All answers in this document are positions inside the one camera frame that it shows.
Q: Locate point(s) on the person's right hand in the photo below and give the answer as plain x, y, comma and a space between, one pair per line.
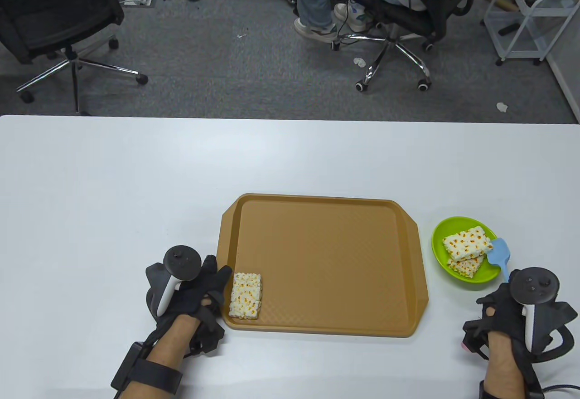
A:
503, 313

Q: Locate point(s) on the person's left hand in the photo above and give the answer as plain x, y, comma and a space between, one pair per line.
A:
199, 294

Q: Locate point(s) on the black and white controller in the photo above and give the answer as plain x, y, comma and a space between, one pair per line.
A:
534, 285
181, 263

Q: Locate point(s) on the white puffed rice cake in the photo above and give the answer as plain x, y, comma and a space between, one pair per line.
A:
245, 295
467, 244
466, 268

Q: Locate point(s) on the light blue dessert shovel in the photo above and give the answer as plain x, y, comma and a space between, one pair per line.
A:
498, 254

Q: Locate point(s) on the person's right forearm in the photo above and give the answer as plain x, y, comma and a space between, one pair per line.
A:
503, 362

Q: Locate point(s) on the person's left forearm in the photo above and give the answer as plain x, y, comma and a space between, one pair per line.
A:
174, 340

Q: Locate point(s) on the lime green plastic bowl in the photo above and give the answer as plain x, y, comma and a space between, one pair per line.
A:
442, 240

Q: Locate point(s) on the black mesh office chair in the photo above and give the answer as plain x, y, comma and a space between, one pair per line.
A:
408, 20
50, 4

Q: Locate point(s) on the wooden rod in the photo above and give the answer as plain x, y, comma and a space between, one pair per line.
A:
496, 0

